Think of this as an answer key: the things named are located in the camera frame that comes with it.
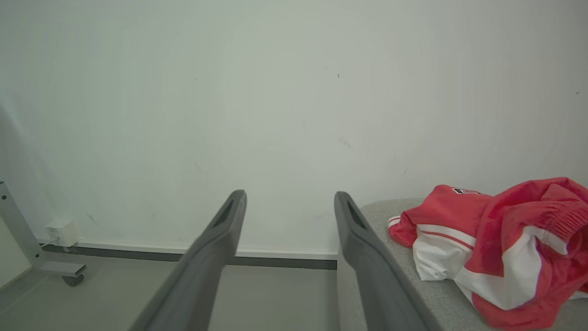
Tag grey fabric sofa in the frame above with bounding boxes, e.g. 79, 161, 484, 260
336, 198, 588, 331

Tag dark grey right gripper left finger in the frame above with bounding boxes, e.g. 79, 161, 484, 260
129, 189, 248, 331

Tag small white wall box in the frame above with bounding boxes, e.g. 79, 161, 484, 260
44, 220, 81, 248

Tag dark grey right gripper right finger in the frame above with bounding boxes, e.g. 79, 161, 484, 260
334, 191, 442, 331

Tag red and white clothing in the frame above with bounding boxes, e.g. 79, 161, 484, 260
388, 177, 588, 331

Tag grey metal stand with caster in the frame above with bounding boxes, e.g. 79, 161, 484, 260
0, 181, 87, 287

